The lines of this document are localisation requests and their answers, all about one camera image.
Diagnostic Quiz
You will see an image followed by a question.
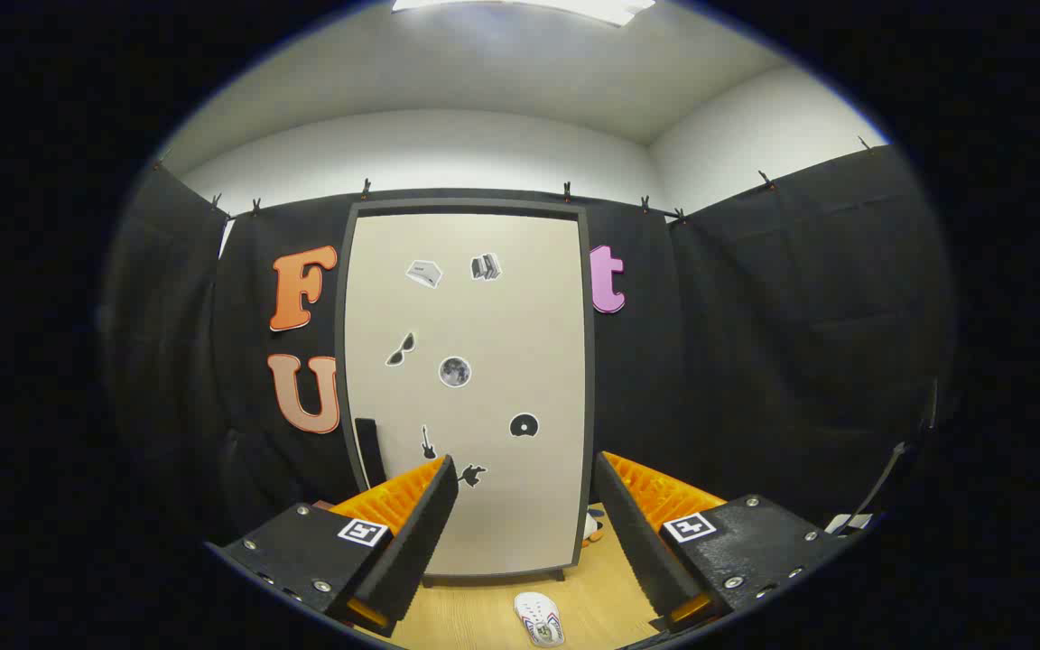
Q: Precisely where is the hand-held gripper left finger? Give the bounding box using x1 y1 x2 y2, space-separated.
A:
209 454 460 638

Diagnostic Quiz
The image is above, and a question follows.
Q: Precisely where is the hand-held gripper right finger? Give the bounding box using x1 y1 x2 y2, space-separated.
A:
594 450 850 633

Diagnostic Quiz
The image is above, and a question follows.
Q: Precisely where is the black door handle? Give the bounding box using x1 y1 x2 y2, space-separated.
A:
355 417 387 488

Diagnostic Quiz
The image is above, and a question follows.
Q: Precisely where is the white striped shoe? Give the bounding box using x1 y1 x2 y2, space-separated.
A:
514 591 566 648

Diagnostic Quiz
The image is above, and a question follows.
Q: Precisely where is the beige shoe cabinet door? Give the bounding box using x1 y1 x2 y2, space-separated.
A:
344 212 589 577

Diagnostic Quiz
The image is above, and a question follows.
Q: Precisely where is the grey shoe cabinet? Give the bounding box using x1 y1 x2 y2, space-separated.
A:
337 199 598 583

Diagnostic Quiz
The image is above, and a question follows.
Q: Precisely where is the black backdrop cloth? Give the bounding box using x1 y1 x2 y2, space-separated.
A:
100 135 954 543

